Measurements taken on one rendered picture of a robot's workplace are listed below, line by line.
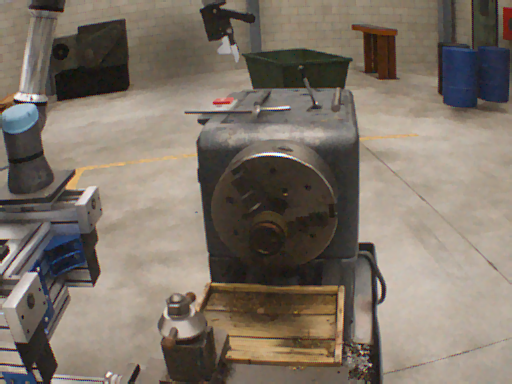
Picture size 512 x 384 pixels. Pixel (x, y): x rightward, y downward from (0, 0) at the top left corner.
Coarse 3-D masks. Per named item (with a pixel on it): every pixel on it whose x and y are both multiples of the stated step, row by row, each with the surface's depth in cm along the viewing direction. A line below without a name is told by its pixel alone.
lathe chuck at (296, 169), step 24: (264, 144) 126; (288, 144) 125; (264, 168) 120; (288, 168) 119; (312, 168) 118; (216, 192) 125; (288, 192) 122; (312, 192) 121; (336, 192) 126; (216, 216) 127; (240, 216) 126; (336, 216) 124; (240, 240) 129; (288, 240) 127; (312, 240) 126; (264, 264) 130; (288, 264) 129
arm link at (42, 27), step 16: (32, 0) 124; (64, 0) 128; (32, 16) 127; (48, 16) 127; (32, 32) 127; (48, 32) 129; (32, 48) 129; (48, 48) 132; (32, 64) 130; (48, 64) 135; (32, 80) 132; (16, 96) 133; (32, 96) 133
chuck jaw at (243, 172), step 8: (232, 168) 123; (240, 168) 121; (240, 176) 118; (248, 176) 119; (232, 184) 119; (240, 184) 119; (248, 184) 118; (256, 184) 121; (240, 192) 119; (248, 192) 119; (256, 192) 118; (264, 192) 122; (248, 200) 118; (256, 200) 117; (264, 200) 119; (248, 208) 118; (256, 208) 116; (264, 208) 116
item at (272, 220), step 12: (264, 216) 114; (276, 216) 115; (252, 228) 114; (264, 228) 110; (276, 228) 111; (288, 228) 116; (252, 240) 112; (264, 240) 118; (276, 240) 111; (264, 252) 113; (276, 252) 112
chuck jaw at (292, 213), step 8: (288, 208) 122; (296, 208) 122; (304, 208) 121; (312, 208) 120; (320, 208) 120; (328, 208) 122; (288, 216) 118; (296, 216) 117; (304, 216) 117; (312, 216) 119; (320, 216) 118; (328, 216) 119; (288, 224) 116; (296, 224) 117; (304, 224) 118; (312, 224) 119; (320, 224) 119; (328, 224) 119; (296, 232) 117
